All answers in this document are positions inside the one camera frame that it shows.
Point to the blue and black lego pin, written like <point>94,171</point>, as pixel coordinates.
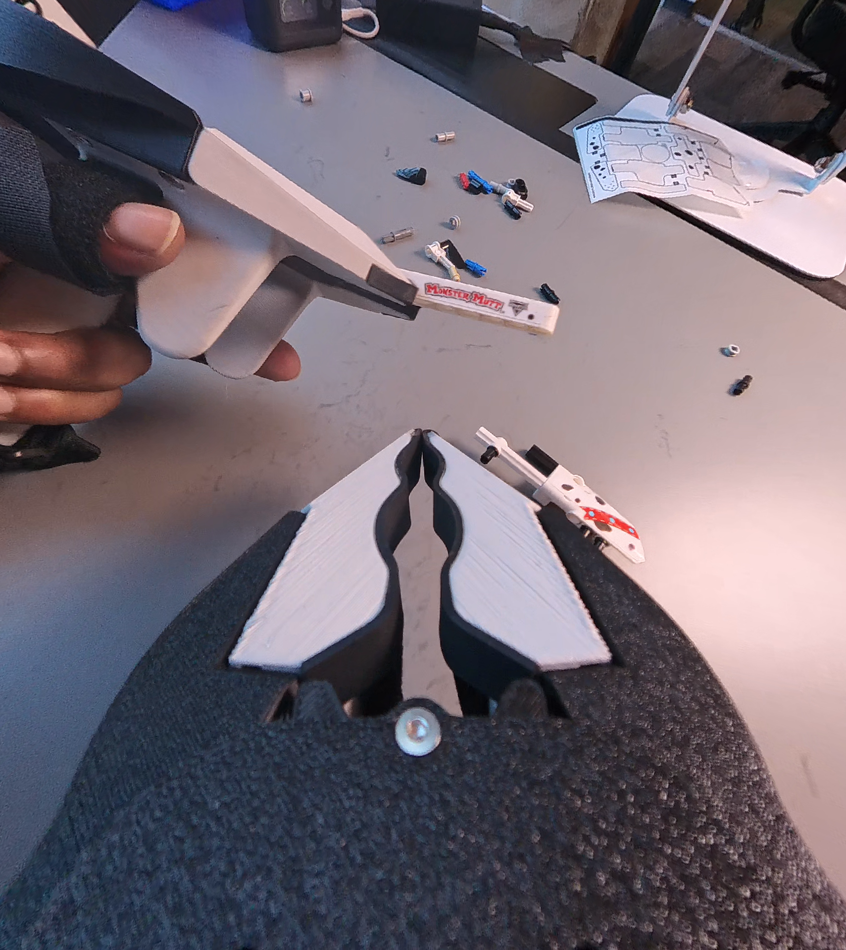
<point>512,210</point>

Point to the dark blue lego piece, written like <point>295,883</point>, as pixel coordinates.
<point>412,176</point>

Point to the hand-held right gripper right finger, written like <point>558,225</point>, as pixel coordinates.
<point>512,586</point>

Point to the white lego beam with sticker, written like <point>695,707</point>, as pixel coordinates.
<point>482,304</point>

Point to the blue plastic item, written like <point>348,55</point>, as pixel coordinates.
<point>170,4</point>

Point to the black power adapter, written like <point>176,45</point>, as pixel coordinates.
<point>293,22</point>

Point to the person's left hand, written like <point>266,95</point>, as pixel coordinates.
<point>44,356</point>

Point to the white spotted lego assembly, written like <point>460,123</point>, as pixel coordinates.
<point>579,505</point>

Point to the white lego connector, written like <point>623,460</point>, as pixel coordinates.
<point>515,199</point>

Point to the white sticker sheet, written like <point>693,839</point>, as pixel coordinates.
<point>653,163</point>

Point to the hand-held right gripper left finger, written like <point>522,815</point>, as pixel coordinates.
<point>319,579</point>

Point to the black desk mat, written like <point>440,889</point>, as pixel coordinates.
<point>512,96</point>

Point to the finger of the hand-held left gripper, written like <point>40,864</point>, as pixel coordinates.
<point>296,215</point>

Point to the grey lego pin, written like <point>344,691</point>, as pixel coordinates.
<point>397,235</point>

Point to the white and black lego assembly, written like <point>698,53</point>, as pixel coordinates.
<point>437,252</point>

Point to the white metal desk stand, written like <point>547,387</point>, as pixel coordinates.
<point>801,223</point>

